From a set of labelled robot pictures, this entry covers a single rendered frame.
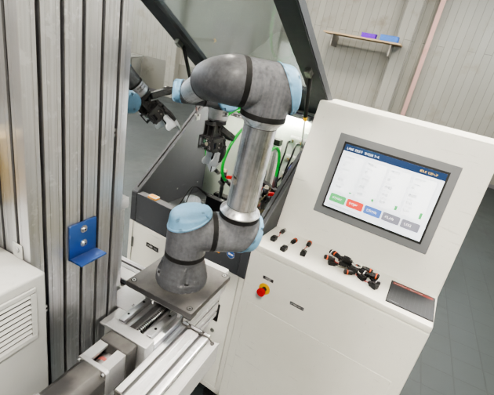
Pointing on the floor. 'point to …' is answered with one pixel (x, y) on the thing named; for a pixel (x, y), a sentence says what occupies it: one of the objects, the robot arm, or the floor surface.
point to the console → (337, 330)
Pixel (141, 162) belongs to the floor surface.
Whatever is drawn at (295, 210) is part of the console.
